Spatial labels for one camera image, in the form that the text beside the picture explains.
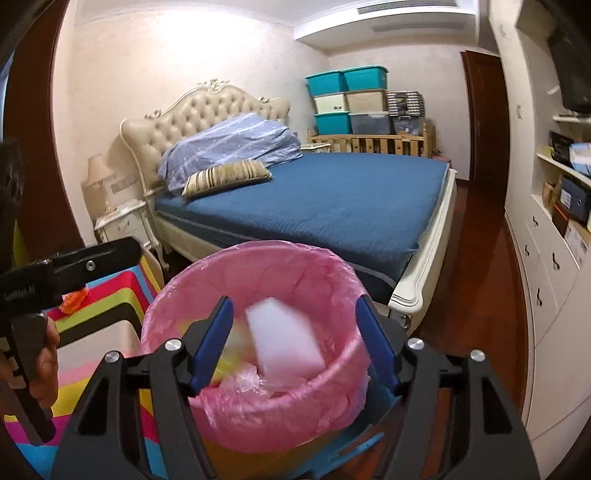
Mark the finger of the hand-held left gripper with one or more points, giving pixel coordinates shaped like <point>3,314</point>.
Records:
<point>106,258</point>

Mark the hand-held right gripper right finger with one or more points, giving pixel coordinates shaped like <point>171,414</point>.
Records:
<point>376,341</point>

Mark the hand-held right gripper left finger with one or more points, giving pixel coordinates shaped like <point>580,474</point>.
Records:
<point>214,341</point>

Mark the yellow green plastic bag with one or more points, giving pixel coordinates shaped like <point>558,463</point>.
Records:
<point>235,350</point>

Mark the orange foam fruit net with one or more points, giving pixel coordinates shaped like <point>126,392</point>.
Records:
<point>74,302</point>

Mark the clear plastic wrap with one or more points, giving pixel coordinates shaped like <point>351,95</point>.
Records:
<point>258,383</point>

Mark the white foam block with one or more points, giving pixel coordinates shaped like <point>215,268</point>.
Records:
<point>281,337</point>

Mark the pink lined trash bin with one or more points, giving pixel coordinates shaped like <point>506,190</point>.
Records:
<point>277,410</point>

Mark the person's left hand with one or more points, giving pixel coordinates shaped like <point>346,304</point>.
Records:
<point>50,369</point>

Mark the white carved nightstand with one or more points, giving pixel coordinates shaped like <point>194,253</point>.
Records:
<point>122,224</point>

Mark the wrapped table lamp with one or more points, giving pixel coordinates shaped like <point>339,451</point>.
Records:
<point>98,182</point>

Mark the gold striped pillow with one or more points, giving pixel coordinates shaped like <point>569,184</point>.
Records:
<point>226,177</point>

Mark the blue bed sheet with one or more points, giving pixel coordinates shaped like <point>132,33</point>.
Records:
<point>332,198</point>

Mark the blue striped quilt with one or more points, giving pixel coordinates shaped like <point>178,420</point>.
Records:
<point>231,143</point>

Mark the white built-in cabinet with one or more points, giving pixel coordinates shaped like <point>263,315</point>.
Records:
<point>545,286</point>

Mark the cream tufted bed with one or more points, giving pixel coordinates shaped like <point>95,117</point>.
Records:
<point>207,110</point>

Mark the clear storage box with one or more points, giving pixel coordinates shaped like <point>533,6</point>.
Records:
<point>408,125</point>

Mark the grey storage box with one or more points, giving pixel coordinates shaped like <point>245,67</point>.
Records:
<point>369,122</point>

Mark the teal storage box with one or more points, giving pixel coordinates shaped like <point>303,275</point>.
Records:
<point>332,123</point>
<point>325,83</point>
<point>364,78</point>

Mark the brown cardboard box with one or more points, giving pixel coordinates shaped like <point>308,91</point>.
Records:
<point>579,242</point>

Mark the checkered storage bag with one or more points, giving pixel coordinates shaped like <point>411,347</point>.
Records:
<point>405,102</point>

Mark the beige storage box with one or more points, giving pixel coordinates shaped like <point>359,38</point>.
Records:
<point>367,100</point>

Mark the cream storage box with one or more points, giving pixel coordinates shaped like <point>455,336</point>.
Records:
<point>330,104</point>

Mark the dark blue box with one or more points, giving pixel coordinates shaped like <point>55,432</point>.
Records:
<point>575,198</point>

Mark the dark wooden door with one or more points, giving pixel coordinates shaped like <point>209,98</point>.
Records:
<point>482,120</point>

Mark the black box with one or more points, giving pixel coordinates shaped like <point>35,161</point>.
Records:
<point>561,147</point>

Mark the blue white box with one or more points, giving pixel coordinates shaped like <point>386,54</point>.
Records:
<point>581,159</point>

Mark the black television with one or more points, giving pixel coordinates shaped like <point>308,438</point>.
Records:
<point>572,69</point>

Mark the ceiling air vent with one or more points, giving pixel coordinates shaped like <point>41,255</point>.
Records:
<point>406,5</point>

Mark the dark wooden wall panel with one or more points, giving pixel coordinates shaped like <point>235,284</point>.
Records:
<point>37,138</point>

